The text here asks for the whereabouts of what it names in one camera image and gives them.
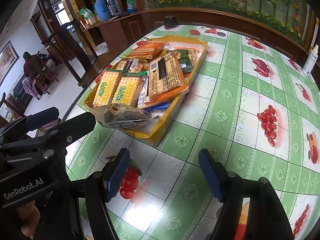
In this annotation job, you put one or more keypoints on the orange snack packet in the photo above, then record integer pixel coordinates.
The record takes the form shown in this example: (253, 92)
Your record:
(185, 48)

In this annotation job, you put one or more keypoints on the clear cracker packet red print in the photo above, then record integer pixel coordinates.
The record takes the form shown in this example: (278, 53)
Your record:
(142, 95)

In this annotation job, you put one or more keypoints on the orange cracker packet yellow ends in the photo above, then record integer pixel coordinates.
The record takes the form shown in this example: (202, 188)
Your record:
(147, 50)

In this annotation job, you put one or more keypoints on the dark green snack packet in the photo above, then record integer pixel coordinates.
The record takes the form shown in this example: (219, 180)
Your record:
(186, 60)

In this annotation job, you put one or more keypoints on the long orange cracker packet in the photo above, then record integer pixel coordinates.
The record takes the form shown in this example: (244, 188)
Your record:
(165, 75)

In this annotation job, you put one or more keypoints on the dark wooden chair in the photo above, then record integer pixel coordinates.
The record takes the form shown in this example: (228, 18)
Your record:
(67, 45)

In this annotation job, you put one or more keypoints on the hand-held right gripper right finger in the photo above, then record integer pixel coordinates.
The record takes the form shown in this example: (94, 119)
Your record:
(212, 177)

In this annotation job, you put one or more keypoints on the yellow cardboard box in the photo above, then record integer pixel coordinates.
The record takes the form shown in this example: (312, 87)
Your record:
(162, 127)

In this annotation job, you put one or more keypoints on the blue thermos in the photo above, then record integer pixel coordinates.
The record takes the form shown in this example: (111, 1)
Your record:
(102, 10)

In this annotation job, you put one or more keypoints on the clear bag of dark snacks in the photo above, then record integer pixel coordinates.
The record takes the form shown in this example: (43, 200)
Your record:
(125, 116)

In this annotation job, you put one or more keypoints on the blue snack packet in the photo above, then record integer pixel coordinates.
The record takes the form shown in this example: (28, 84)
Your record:
(157, 107)

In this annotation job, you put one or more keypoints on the small black cup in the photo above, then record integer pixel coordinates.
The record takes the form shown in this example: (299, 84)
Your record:
(170, 22)

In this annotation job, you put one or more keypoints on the wooden cabinet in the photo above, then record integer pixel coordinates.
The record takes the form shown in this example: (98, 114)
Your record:
(117, 32)

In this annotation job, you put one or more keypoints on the small cardboard box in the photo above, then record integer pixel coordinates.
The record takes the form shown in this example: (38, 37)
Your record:
(91, 20)

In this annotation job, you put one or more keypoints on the person's left hand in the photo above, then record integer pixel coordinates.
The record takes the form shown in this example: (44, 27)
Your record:
(27, 217)

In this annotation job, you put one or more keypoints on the black sofa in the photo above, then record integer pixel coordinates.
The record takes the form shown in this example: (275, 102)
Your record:
(21, 92)

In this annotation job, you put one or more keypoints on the clear cracker packet with barcode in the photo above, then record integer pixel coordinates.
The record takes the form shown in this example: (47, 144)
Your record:
(132, 65)

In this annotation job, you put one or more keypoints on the yellow green cracker packet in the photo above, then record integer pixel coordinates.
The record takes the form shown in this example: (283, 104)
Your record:
(105, 90)
(126, 90)

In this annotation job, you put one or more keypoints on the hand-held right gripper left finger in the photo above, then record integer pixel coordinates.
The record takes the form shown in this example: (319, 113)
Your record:
(117, 177)

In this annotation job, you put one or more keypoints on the framed wall picture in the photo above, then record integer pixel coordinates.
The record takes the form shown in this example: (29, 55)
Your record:
(7, 62)

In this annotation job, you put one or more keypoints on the silver thermos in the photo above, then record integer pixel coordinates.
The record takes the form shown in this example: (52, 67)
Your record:
(113, 3)

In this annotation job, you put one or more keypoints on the white spray bottle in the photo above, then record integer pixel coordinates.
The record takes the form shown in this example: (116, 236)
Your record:
(310, 62)

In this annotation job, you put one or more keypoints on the green white bag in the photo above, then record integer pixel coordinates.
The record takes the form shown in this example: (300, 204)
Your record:
(85, 12)

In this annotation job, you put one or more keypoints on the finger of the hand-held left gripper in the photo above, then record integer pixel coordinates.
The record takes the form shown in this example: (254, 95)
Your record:
(75, 127)
(42, 118)

